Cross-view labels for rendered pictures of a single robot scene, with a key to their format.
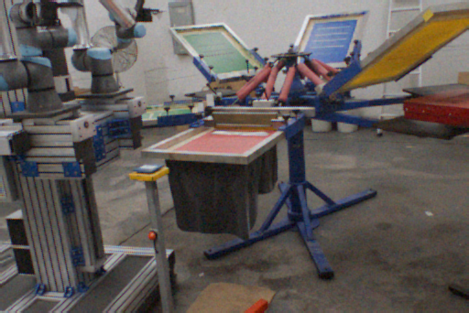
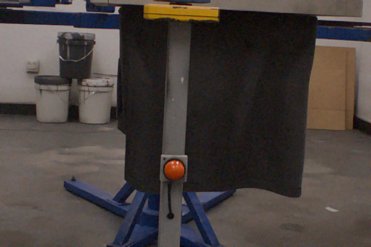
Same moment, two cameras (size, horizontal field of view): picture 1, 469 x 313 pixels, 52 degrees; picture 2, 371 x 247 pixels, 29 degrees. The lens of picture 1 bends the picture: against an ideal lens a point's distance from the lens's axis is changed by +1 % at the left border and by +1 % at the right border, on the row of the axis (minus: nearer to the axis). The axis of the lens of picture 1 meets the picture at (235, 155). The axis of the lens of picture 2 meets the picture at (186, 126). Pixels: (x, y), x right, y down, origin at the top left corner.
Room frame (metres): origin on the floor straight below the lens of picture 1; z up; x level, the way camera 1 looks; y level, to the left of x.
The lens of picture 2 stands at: (0.94, 1.12, 0.94)
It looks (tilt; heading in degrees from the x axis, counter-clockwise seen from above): 9 degrees down; 326
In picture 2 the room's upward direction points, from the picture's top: 3 degrees clockwise
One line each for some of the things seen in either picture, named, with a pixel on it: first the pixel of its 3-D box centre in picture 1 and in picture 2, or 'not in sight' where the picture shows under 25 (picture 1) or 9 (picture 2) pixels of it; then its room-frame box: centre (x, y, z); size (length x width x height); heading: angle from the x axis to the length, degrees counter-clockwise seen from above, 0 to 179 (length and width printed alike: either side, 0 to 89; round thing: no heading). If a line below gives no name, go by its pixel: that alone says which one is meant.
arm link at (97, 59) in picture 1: (99, 60); not in sight; (2.61, 0.68, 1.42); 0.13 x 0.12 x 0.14; 48
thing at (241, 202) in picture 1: (206, 196); (216, 105); (2.25, 0.16, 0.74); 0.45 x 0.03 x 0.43; 63
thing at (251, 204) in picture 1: (262, 183); not in sight; (2.36, -0.13, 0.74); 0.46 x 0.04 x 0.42; 153
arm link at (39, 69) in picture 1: (36, 71); not in sight; (2.13, 0.84, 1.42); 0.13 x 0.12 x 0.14; 136
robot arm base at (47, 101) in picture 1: (43, 98); not in sight; (2.14, 0.83, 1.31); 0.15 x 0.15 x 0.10
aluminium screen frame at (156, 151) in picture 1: (228, 136); (205, 3); (2.51, 0.03, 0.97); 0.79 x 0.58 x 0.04; 153
